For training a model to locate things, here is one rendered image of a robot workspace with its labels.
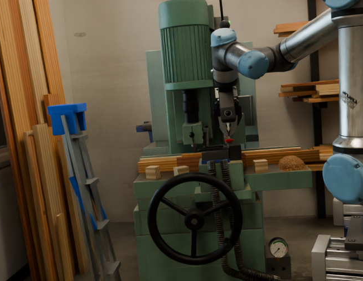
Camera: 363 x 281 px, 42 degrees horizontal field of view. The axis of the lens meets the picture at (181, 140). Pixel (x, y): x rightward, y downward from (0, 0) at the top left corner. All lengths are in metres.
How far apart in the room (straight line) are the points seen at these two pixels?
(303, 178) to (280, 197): 2.52
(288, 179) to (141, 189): 0.49
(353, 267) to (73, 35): 3.48
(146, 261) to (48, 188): 1.42
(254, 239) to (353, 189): 0.65
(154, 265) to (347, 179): 0.84
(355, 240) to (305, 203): 2.97
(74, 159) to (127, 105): 1.79
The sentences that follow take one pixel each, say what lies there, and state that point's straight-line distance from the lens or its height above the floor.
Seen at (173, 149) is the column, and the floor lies 0.95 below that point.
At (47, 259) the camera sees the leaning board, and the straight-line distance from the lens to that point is 3.07.
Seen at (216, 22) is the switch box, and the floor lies 1.46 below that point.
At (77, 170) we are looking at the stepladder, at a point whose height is 0.83.
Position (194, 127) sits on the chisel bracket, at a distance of 1.69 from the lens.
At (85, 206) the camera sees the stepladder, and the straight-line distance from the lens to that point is 2.48.
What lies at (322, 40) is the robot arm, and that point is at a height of 1.30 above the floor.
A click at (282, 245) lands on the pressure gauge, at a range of 1.61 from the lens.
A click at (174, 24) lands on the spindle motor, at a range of 1.66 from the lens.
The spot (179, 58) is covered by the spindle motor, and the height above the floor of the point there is 1.30.
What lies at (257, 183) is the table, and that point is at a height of 0.87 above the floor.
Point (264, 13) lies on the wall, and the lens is 4.04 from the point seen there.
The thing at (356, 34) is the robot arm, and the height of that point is 1.29.
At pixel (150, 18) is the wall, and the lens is 4.13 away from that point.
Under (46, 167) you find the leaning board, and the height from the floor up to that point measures 0.78.
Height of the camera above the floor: 1.22
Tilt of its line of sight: 7 degrees down
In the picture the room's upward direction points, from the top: 5 degrees counter-clockwise
